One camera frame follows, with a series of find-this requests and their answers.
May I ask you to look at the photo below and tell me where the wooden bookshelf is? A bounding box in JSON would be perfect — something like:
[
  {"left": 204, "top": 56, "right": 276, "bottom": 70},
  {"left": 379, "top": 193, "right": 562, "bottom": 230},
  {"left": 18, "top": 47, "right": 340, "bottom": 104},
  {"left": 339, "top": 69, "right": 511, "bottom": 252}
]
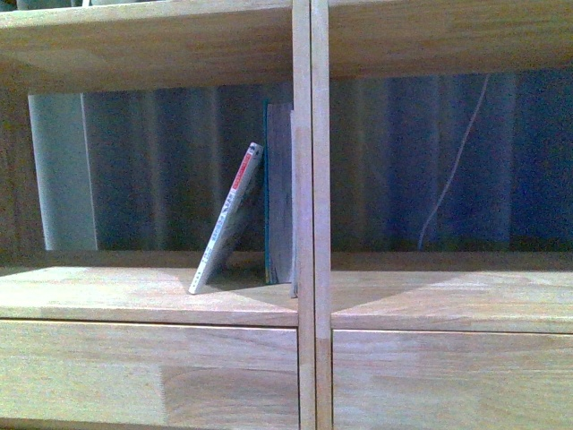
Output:
[{"left": 1, "top": 1, "right": 572, "bottom": 429}]

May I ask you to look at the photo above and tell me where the teal cover upright book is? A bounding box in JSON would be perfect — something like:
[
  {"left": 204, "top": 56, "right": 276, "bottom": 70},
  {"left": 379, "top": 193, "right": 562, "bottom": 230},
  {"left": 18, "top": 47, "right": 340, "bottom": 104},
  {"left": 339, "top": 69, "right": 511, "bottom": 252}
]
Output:
[{"left": 264, "top": 102, "right": 294, "bottom": 285}]

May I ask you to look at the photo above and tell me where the grey cylindrical vase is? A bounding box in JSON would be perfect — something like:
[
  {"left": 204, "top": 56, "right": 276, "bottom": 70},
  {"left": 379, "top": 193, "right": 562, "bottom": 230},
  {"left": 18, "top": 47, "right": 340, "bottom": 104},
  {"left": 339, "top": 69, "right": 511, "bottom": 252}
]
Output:
[{"left": 16, "top": 0, "right": 75, "bottom": 11}]

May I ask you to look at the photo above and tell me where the light grey pillar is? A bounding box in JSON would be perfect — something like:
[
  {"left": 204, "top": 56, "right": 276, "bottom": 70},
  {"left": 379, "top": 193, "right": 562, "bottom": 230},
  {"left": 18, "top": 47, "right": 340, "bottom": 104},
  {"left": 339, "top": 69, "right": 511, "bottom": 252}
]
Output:
[{"left": 29, "top": 94, "right": 98, "bottom": 251}]

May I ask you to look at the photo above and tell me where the grey ceramic bowl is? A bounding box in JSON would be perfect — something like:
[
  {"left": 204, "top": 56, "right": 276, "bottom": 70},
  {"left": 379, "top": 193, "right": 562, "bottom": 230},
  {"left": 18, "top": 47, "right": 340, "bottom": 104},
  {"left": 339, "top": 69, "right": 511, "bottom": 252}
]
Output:
[{"left": 90, "top": 0, "right": 139, "bottom": 6}]

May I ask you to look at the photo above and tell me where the dark blue curtain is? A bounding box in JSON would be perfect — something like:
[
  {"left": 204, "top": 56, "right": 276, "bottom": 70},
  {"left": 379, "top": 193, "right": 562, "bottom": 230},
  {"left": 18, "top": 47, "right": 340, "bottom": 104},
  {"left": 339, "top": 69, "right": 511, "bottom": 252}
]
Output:
[{"left": 78, "top": 70, "right": 572, "bottom": 252}]

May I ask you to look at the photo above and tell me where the thin white hanging cable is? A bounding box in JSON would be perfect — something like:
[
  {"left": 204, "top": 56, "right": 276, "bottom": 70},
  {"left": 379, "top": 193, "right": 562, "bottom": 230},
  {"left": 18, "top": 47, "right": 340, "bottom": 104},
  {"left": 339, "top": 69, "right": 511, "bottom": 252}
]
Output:
[{"left": 418, "top": 73, "right": 492, "bottom": 252}]

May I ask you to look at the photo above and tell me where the white paperback book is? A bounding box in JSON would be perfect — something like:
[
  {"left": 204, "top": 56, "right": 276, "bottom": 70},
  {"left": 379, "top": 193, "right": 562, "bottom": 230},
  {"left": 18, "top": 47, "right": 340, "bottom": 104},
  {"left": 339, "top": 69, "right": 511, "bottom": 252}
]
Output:
[{"left": 188, "top": 142, "right": 264, "bottom": 295}]

